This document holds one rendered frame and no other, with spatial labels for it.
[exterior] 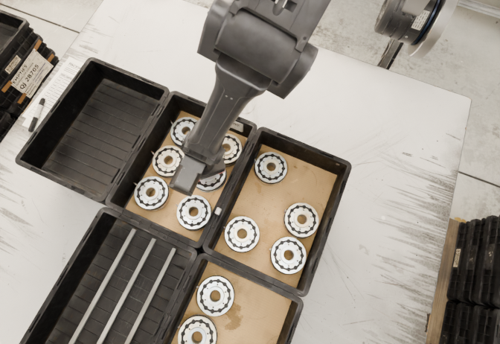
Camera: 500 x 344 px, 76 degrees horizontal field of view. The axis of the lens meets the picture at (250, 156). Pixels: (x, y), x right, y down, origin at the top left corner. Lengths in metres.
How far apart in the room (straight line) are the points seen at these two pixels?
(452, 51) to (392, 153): 1.50
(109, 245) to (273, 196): 0.51
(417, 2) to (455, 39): 1.85
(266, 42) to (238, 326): 0.82
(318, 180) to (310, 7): 0.79
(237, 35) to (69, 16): 2.47
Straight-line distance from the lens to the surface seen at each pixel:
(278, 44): 0.31
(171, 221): 1.01
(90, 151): 1.16
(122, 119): 1.16
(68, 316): 1.10
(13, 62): 1.92
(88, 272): 1.08
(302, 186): 1.03
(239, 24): 0.31
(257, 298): 0.99
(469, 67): 2.69
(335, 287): 1.15
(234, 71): 0.35
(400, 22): 0.97
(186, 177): 0.70
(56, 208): 1.30
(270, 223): 0.99
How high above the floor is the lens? 1.81
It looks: 71 degrees down
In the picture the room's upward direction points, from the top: 3 degrees clockwise
